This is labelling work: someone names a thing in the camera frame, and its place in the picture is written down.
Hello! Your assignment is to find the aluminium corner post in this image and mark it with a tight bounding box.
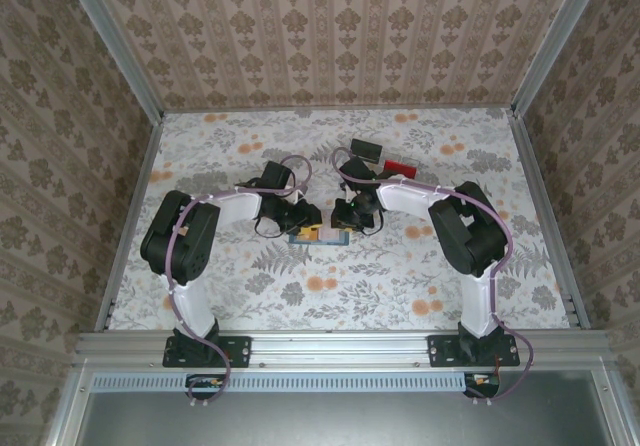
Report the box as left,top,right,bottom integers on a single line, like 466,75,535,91
58,0,167,121
508,0,610,117

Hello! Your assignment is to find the teal leather card holder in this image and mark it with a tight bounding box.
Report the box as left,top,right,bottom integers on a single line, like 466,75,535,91
288,224,350,248

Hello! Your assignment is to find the floral table cover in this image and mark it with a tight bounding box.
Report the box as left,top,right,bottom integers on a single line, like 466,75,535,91
107,108,576,333

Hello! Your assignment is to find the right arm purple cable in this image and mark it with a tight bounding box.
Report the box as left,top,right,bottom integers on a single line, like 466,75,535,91
332,146,535,405

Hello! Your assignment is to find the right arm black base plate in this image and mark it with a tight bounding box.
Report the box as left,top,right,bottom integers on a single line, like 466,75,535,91
427,334,521,369

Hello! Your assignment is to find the aluminium back rail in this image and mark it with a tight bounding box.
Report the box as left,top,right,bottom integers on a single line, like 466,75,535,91
162,104,516,116

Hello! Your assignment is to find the clear acrylic organizer box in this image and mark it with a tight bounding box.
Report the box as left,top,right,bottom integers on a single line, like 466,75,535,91
349,145,420,190

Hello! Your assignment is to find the grey metal panel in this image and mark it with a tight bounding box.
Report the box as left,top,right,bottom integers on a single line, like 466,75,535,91
44,365,640,446

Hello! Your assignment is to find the black card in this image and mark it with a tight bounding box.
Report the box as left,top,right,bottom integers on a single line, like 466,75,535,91
349,138,384,164

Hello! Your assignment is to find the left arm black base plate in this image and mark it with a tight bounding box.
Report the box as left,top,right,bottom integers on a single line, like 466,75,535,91
161,334,252,369

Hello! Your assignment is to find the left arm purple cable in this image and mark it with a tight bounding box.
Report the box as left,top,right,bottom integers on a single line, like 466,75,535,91
164,153,315,407

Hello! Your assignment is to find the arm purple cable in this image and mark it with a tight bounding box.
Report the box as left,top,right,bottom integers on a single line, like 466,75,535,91
164,153,315,407
332,146,535,405

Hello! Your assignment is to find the grey slotted cable duct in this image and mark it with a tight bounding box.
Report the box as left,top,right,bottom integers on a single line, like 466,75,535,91
91,371,469,394

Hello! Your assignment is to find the red card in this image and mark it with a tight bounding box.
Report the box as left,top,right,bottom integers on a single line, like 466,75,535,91
382,159,418,182

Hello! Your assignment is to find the aluminium side rail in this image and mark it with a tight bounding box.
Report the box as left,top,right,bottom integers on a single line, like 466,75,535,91
507,108,594,331
93,113,167,332

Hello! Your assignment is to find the black cable connector port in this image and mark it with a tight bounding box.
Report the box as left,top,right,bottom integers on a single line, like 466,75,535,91
185,373,227,401
463,371,502,400

